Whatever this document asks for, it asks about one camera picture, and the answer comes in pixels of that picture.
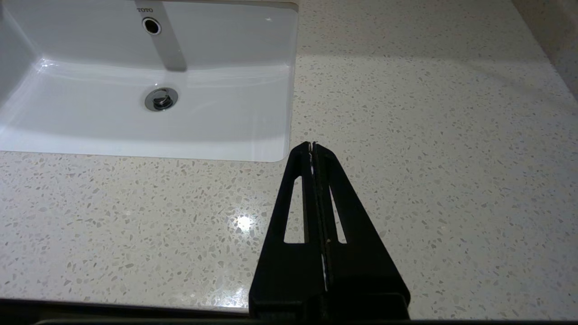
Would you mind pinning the white sink basin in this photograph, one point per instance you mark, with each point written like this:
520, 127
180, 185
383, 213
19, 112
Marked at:
90, 122

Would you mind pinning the chrome drain plug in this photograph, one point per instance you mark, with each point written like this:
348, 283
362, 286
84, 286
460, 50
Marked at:
161, 99

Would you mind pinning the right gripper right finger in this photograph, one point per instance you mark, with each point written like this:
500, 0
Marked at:
370, 280

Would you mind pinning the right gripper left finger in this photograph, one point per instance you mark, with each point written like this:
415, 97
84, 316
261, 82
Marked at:
275, 280

